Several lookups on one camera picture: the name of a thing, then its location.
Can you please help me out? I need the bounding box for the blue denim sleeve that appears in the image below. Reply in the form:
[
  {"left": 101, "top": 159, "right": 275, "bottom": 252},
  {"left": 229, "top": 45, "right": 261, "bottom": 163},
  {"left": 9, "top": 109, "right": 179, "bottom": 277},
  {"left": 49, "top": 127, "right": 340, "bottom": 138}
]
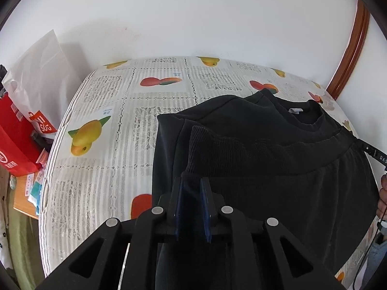
[{"left": 361, "top": 234, "right": 386, "bottom": 289}]

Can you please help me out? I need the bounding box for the black sweatshirt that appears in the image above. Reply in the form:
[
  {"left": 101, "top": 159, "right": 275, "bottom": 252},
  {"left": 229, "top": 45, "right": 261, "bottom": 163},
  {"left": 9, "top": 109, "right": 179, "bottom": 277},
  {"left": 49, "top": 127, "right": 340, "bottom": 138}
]
[{"left": 152, "top": 89, "right": 379, "bottom": 289}]

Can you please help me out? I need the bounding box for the black cable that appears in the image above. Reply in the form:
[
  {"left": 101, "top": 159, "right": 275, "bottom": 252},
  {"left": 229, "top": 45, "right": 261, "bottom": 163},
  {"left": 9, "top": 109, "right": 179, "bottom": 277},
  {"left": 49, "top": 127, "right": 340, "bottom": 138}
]
[{"left": 351, "top": 183, "right": 387, "bottom": 290}]

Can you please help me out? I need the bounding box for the wooden side table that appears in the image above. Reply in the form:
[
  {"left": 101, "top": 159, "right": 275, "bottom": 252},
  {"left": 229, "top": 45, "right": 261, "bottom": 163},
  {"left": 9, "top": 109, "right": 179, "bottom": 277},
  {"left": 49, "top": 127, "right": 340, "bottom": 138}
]
[{"left": 13, "top": 175, "right": 39, "bottom": 220}]

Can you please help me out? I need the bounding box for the person's right hand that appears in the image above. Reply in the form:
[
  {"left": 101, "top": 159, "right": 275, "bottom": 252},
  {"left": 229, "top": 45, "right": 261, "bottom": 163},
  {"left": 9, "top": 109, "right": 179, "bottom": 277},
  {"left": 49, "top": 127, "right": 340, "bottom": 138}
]
[{"left": 377, "top": 174, "right": 387, "bottom": 221}]

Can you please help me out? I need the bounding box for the red paper bag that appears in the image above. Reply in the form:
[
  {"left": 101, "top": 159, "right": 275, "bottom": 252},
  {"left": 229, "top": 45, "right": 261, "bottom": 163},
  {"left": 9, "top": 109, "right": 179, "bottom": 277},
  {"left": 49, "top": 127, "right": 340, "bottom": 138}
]
[{"left": 0, "top": 93, "right": 43, "bottom": 177}]

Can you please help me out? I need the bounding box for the floral white pillow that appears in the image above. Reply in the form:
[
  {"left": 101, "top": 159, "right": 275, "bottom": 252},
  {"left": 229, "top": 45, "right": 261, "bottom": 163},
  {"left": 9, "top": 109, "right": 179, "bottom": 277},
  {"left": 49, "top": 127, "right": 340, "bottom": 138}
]
[{"left": 0, "top": 196, "right": 13, "bottom": 269}]

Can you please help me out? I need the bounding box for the blue tissue pack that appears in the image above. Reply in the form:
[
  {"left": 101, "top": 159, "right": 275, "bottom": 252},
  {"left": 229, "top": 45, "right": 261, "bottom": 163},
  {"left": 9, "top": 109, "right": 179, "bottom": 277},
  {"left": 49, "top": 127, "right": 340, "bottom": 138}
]
[{"left": 28, "top": 181, "right": 42, "bottom": 216}]

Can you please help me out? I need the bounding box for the fruit print tablecloth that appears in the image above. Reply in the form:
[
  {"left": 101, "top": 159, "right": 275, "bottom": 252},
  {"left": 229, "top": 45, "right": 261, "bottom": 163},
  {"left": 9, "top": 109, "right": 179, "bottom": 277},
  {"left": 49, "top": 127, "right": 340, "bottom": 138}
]
[{"left": 39, "top": 56, "right": 376, "bottom": 285}]

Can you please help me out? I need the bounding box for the green bed sheet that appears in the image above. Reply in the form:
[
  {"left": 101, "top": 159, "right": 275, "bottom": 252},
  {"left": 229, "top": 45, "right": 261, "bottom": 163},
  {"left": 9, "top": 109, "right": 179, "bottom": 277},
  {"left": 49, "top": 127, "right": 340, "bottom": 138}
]
[{"left": 8, "top": 190, "right": 45, "bottom": 289}]

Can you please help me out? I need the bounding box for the white Uniqlo paper bag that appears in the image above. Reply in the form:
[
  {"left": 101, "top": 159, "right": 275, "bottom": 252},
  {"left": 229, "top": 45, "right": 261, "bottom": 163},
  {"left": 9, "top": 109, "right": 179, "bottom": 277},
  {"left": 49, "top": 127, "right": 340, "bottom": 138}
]
[{"left": 2, "top": 30, "right": 81, "bottom": 139}]

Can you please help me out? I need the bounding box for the brown wooden door frame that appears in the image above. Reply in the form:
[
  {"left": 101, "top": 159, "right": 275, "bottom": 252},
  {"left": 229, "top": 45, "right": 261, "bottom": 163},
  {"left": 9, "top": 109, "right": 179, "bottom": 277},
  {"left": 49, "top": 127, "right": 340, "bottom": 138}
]
[{"left": 327, "top": 0, "right": 371, "bottom": 100}]

